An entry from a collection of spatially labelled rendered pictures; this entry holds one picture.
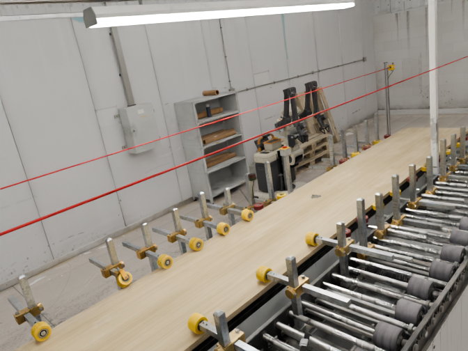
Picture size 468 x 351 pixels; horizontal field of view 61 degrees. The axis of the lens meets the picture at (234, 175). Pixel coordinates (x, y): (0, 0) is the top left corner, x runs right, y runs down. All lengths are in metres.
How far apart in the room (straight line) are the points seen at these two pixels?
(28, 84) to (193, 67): 2.39
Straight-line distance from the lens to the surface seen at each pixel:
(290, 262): 1.90
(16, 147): 5.00
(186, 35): 6.22
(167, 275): 2.43
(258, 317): 2.18
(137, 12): 2.16
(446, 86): 10.41
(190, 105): 5.64
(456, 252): 2.52
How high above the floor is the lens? 2.06
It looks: 17 degrees down
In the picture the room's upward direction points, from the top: 10 degrees counter-clockwise
